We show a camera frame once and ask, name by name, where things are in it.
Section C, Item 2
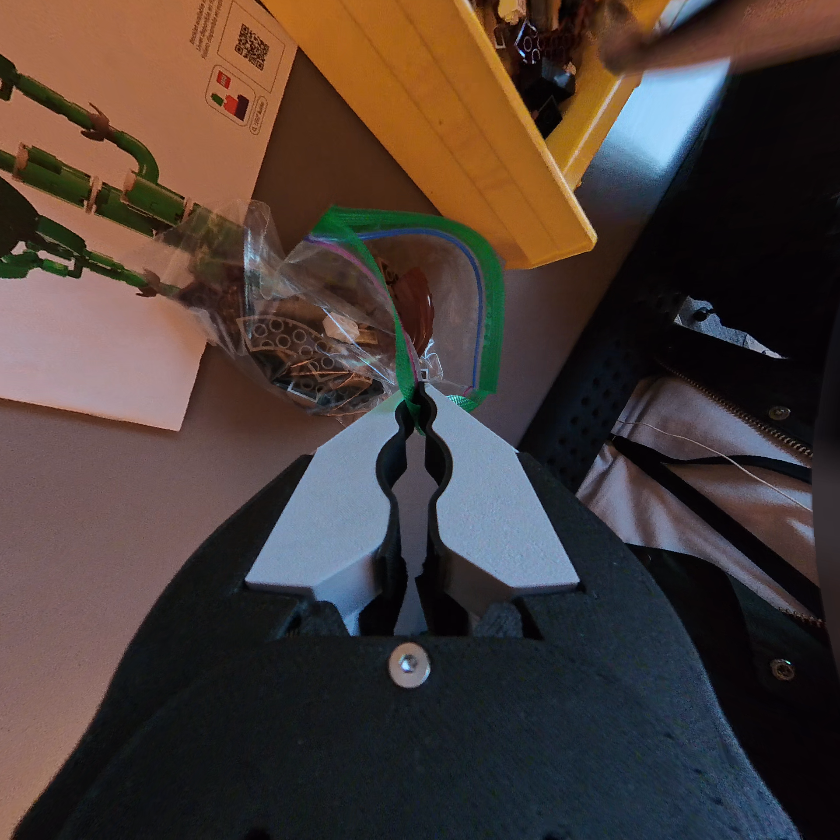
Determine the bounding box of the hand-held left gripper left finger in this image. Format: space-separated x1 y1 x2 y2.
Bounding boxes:
245 382 426 636

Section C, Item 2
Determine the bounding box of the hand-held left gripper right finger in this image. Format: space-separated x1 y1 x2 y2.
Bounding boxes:
423 382 581 636

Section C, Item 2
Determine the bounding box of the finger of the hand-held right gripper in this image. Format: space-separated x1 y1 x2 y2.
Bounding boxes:
598 0 840 74

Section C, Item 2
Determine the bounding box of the small cluster of toy bricks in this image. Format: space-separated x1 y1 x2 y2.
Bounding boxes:
174 259 437 417

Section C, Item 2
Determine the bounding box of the pile of toy building bricks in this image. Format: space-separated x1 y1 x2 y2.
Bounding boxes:
472 0 632 140

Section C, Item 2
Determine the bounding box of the clear zip bag green seal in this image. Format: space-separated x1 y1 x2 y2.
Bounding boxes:
141 199 508 434

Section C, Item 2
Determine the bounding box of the yellow plastic storage bin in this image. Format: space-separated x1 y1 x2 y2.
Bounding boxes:
259 0 680 270

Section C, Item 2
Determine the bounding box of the grey desk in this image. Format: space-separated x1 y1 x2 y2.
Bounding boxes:
0 0 732 840

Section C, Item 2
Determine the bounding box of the white shirt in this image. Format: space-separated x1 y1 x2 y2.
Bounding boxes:
576 374 824 624

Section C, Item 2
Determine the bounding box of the black perforated chair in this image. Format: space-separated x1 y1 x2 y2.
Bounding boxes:
518 66 736 493

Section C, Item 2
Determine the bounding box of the dark green jacket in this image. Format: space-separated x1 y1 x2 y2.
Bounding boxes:
646 59 840 788

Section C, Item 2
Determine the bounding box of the plant building instruction booklet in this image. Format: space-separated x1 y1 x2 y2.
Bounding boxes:
0 0 299 433

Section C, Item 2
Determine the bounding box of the black lanyard strap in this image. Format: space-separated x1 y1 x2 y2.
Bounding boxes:
610 434 821 614

